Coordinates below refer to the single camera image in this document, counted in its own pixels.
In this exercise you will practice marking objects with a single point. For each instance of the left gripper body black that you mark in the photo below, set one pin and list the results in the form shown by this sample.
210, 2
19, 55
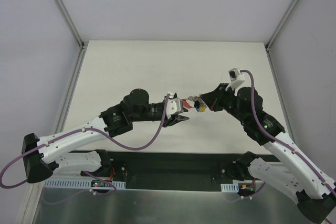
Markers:
170, 120

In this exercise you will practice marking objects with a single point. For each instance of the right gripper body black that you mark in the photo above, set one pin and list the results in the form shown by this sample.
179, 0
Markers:
218, 98

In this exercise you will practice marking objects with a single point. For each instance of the metal key holder red handle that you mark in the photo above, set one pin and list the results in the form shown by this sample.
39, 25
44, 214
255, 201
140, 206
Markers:
192, 101

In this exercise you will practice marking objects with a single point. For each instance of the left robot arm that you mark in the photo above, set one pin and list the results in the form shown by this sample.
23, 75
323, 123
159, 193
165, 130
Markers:
43, 156

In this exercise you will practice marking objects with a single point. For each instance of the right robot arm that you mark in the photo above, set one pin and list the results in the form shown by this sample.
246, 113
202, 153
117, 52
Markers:
312, 190

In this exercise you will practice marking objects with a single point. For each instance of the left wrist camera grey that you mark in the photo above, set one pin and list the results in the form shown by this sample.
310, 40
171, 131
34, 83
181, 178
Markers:
174, 107

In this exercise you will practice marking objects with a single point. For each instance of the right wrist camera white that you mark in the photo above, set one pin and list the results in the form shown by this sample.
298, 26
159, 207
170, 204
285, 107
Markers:
237, 78

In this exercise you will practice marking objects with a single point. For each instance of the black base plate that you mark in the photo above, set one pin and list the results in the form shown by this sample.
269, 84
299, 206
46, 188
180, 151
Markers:
161, 171

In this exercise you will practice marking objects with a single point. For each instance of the right white cable duct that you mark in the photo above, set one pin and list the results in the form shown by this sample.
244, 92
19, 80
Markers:
230, 188

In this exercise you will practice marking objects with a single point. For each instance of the white cable duct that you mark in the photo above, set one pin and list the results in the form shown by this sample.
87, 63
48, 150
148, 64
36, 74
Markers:
230, 188
76, 183

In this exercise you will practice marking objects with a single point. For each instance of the left aluminium frame post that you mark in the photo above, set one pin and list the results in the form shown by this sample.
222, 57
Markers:
69, 23

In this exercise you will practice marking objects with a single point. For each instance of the aluminium frame post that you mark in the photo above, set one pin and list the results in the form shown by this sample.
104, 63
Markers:
280, 26
69, 23

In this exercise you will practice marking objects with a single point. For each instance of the left white cable duct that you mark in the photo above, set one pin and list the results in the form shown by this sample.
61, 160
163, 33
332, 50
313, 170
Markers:
76, 183

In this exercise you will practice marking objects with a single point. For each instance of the right aluminium frame post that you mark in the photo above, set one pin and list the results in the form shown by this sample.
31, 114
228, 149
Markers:
280, 26

